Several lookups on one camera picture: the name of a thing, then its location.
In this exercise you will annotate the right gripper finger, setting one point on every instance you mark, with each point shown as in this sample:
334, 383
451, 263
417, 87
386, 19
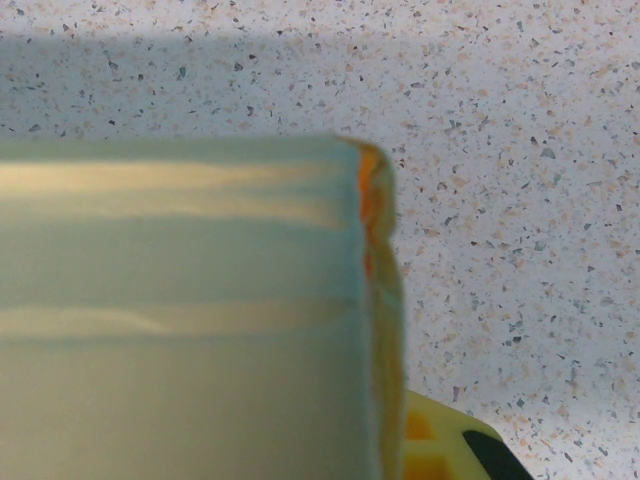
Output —
435, 450

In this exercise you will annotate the yellow paper box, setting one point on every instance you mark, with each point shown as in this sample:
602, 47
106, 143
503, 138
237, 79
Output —
175, 310

